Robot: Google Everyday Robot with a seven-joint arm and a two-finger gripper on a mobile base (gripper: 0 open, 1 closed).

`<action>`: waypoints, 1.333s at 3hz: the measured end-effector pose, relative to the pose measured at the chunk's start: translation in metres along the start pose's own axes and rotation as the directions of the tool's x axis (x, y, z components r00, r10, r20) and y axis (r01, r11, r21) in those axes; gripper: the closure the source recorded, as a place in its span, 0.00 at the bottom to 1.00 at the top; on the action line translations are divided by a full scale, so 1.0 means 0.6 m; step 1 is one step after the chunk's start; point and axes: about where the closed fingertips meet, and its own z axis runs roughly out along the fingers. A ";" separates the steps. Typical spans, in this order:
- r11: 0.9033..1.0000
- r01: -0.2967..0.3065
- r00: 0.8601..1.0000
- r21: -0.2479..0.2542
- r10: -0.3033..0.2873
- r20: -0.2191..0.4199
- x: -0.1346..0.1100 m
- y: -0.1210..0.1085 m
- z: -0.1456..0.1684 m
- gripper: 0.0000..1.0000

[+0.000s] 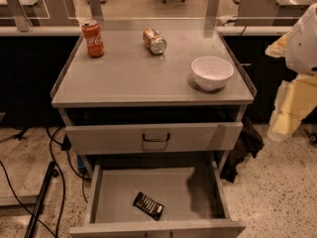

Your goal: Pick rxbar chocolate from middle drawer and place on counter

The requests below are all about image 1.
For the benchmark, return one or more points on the grey background desk left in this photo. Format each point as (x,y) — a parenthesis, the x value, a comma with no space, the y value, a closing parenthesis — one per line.
(41,12)

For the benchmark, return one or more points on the grey barrier post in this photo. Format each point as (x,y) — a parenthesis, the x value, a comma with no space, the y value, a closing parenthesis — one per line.
(212,8)
(21,21)
(96,10)

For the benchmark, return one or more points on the grey barrier post middle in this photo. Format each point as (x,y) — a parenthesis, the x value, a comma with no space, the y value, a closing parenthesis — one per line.
(96,10)

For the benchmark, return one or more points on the grey barrier post right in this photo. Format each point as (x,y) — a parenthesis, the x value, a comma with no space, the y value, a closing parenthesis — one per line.
(212,8)

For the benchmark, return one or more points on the grey closed upper drawer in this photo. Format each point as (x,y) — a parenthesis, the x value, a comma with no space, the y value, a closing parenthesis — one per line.
(127,139)

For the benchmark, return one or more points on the clear acrylic barrier panel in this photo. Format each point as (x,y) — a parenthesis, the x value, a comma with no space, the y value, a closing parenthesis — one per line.
(115,9)

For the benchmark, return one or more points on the grey background desk right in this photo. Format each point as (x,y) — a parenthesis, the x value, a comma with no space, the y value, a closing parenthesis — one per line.
(271,12)

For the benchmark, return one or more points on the red coca-cola can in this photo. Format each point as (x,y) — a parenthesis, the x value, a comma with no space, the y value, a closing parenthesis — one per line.
(92,34)

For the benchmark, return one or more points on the grey barrier post left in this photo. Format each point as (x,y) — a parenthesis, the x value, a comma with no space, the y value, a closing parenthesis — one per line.
(21,21)

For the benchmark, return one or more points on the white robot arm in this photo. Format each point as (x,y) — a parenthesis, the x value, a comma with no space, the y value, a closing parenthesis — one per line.
(305,31)

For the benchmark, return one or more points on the black bar on floor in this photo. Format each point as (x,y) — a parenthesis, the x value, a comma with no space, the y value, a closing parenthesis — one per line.
(40,201)

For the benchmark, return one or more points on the grey open middle drawer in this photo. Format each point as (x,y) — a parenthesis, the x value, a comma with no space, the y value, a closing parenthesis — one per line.
(192,195)

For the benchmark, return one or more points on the white ceramic bowl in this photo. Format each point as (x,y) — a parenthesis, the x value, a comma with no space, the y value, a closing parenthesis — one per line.
(211,73)

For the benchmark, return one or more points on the dark cloth behind cabinet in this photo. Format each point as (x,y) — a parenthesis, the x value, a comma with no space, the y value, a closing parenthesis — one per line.
(249,141)

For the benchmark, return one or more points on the black drawer handle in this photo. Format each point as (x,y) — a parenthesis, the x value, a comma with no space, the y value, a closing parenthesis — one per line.
(158,139)

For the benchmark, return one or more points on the grey metal drawer cabinet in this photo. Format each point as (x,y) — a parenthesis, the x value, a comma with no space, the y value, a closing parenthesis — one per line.
(130,85)

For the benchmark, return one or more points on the grey background desk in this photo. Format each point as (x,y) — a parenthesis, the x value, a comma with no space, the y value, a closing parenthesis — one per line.
(41,12)
(271,12)

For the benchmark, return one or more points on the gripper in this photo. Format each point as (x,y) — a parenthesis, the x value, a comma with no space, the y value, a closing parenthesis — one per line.
(303,47)

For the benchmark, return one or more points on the orange silver lying can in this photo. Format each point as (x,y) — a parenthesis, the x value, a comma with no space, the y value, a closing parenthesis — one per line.
(154,41)

